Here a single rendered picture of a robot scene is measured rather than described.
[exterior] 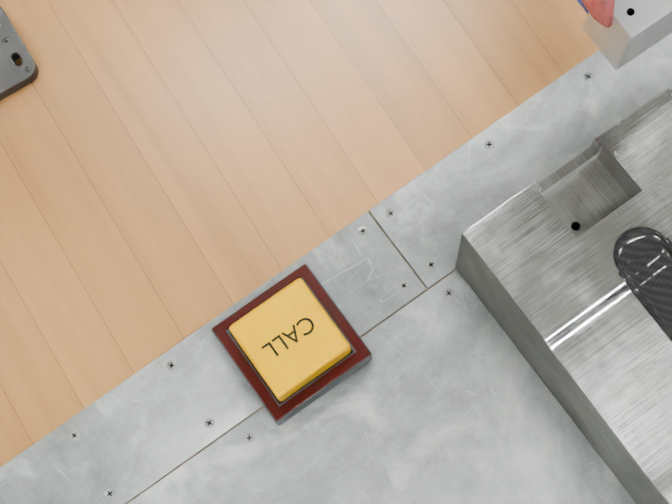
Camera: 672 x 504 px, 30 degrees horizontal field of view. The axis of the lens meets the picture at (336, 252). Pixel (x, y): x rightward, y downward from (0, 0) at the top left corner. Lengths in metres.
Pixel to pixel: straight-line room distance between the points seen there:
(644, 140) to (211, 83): 0.32
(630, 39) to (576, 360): 0.20
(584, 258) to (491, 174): 0.13
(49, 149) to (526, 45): 0.36
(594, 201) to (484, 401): 0.16
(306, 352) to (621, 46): 0.28
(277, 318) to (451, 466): 0.15
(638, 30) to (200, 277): 0.35
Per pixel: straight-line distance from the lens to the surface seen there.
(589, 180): 0.85
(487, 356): 0.88
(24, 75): 0.96
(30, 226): 0.93
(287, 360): 0.84
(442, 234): 0.89
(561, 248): 0.80
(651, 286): 0.82
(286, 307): 0.85
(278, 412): 0.85
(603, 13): 0.78
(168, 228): 0.91
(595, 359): 0.80
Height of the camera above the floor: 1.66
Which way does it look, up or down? 75 degrees down
